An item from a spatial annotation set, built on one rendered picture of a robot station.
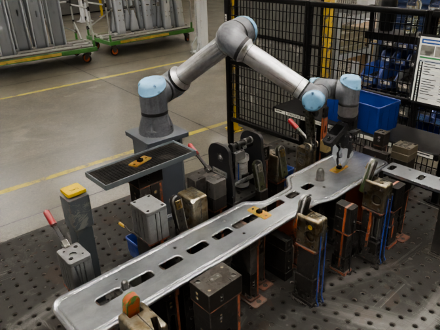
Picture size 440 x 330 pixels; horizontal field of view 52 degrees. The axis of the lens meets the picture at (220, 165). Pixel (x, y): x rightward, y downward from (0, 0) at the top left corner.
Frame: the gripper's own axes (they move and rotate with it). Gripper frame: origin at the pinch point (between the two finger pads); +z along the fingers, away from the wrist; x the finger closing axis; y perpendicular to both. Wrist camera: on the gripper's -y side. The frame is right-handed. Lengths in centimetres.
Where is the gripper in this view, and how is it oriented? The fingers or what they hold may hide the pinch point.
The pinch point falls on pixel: (339, 164)
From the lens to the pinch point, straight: 187.2
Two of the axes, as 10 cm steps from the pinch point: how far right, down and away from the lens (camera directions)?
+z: 0.2, 9.0, 4.4
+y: 7.4, -3.1, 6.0
